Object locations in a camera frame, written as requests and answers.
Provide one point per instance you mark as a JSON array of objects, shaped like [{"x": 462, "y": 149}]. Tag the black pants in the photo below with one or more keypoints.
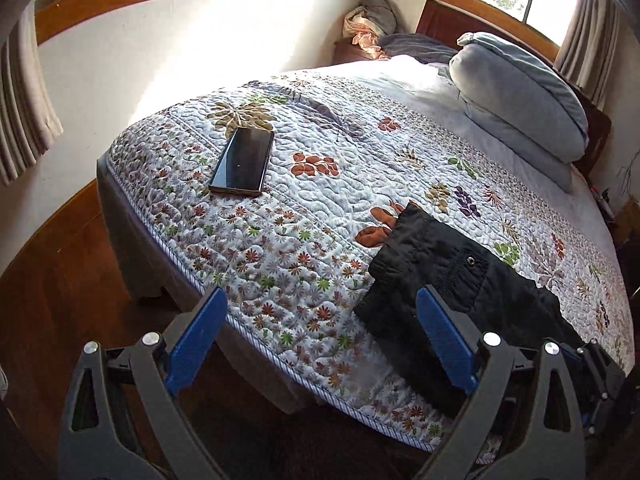
[{"x": 430, "y": 250}]

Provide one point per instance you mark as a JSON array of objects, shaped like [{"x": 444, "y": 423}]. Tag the floral quilted bedspread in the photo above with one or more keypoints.
[{"x": 300, "y": 240}]

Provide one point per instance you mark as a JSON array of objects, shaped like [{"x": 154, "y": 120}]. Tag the black smartphone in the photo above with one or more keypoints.
[{"x": 242, "y": 160}]

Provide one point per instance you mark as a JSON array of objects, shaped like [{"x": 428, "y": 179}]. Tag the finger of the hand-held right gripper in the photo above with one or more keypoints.
[{"x": 602, "y": 367}]

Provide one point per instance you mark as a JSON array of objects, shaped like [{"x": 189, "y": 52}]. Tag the grey bed base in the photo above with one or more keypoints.
[{"x": 130, "y": 240}]

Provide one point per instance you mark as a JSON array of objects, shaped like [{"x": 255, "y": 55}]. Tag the beige curtain beside headboard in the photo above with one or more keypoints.
[{"x": 585, "y": 45}]

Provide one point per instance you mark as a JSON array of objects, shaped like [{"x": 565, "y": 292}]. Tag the light blue bed sheet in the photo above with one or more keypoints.
[{"x": 425, "y": 95}]

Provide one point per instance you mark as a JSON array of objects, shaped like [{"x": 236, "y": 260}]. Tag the dark wooden headboard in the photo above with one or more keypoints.
[{"x": 440, "y": 22}]

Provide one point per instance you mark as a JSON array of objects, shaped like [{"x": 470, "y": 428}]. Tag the pile of crumpled clothes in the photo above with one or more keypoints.
[{"x": 372, "y": 20}]

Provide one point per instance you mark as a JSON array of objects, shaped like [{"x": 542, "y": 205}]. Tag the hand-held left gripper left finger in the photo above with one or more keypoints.
[{"x": 197, "y": 335}]

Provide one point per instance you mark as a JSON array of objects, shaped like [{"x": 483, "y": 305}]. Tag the wooden nightstand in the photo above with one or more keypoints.
[{"x": 347, "y": 52}]

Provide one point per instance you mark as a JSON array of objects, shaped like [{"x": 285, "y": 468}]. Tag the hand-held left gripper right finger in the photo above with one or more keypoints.
[{"x": 445, "y": 335}]

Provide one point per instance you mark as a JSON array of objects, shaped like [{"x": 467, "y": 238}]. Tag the dark grey blanket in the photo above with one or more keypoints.
[{"x": 415, "y": 47}]

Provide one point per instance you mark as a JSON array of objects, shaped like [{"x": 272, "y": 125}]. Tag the flat light blue pillow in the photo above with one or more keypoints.
[{"x": 520, "y": 155}]

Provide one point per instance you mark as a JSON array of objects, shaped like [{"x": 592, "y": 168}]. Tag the beige side window curtain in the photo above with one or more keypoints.
[{"x": 25, "y": 100}]

